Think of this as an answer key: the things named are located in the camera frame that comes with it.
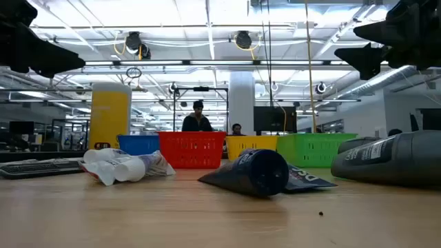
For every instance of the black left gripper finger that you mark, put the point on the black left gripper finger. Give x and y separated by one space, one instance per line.
48 55

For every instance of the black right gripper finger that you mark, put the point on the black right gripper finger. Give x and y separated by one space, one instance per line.
386 34
368 58

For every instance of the dark grey plastic bottle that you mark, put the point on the dark grey plastic bottle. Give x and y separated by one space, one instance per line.
355 143
396 158

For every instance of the white toothpaste tube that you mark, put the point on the white toothpaste tube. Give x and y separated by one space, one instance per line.
129 169
101 172
94 155

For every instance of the black plastic comb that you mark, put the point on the black plastic comb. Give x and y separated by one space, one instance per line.
38 168

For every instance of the dark blue cosmetic tube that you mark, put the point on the dark blue cosmetic tube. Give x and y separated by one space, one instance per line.
306 179
262 172

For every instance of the black monitor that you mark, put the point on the black monitor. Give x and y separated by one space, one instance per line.
430 120
21 127
274 118

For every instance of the person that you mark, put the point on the person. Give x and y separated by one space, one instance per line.
395 132
196 124
236 129

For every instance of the yellow and white pillar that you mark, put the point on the yellow and white pillar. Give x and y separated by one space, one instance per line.
110 117

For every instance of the green plastic basket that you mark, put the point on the green plastic basket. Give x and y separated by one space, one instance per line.
310 149

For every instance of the blue plastic basket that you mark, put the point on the blue plastic basket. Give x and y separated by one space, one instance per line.
138 144

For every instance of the white square column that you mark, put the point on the white square column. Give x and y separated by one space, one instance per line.
241 100

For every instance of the yellow plastic basket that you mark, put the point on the yellow plastic basket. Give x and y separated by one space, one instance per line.
249 143

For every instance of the red plastic basket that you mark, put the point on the red plastic basket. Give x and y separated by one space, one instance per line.
191 149

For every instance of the silver ventilation duct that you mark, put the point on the silver ventilation duct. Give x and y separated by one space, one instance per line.
379 82

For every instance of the black metal rig frame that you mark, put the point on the black metal rig frame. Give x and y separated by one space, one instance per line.
201 89

